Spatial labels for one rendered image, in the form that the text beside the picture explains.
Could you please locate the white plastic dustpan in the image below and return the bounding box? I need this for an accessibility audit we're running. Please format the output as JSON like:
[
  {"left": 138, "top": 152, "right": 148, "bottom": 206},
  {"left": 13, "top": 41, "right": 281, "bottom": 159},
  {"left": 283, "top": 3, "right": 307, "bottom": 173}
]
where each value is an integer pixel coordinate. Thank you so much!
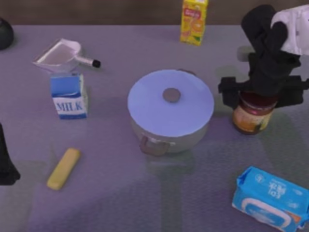
[{"left": 32, "top": 38, "right": 101, "bottom": 73}]

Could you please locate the blue wet wipes pack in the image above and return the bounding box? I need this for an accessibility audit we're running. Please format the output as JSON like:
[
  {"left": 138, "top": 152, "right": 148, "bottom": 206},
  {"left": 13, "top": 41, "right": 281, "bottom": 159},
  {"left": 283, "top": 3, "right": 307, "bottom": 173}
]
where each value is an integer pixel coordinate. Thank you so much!
[{"left": 231, "top": 165, "right": 309, "bottom": 232}]

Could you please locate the yellow juice carton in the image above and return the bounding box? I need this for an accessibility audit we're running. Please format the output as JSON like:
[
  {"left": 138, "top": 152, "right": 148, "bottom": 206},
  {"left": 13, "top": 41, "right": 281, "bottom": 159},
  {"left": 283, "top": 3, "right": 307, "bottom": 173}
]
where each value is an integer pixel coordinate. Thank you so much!
[{"left": 179, "top": 0, "right": 209, "bottom": 46}]

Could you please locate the grey pot with lid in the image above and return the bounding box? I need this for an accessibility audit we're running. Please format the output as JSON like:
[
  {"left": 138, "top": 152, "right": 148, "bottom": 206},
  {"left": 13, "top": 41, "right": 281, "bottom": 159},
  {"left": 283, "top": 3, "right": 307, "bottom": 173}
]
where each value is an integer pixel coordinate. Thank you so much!
[{"left": 130, "top": 68, "right": 211, "bottom": 157}]

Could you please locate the jar with red lid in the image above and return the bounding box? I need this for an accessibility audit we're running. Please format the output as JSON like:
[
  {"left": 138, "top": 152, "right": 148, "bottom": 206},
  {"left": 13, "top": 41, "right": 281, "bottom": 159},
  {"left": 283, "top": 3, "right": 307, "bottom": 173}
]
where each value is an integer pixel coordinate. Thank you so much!
[{"left": 232, "top": 90, "right": 279, "bottom": 135}]

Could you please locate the yellow butter stick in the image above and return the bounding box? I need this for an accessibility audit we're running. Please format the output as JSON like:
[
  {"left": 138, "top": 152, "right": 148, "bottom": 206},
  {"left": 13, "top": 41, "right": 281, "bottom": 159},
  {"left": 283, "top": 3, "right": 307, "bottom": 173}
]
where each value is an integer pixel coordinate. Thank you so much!
[{"left": 46, "top": 147, "right": 82, "bottom": 191}]

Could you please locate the dark round object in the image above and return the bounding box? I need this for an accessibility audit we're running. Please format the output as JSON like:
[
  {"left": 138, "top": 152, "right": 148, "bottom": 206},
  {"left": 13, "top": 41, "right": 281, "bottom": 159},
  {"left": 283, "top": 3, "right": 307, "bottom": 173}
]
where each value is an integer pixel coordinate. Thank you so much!
[{"left": 0, "top": 17, "right": 14, "bottom": 51}]

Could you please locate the blue and white milk carton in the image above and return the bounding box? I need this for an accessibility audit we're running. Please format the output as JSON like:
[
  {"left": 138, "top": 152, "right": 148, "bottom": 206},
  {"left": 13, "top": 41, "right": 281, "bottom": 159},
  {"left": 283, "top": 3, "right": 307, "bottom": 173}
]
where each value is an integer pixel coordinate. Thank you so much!
[{"left": 50, "top": 72, "right": 88, "bottom": 120}]

